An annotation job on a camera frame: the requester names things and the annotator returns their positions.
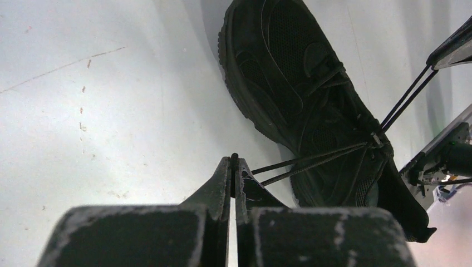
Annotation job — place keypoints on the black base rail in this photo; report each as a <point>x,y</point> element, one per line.
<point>444,165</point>

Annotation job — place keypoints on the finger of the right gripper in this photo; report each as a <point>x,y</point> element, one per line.
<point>455,50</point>

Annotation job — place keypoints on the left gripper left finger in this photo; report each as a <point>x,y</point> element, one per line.
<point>192,233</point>

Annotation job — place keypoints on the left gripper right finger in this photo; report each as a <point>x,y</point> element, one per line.
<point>271,234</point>

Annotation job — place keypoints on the black shoelace end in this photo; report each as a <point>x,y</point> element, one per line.
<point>407,98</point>
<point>306,163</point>

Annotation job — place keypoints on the black shoe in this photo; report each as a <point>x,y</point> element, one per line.
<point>285,77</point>

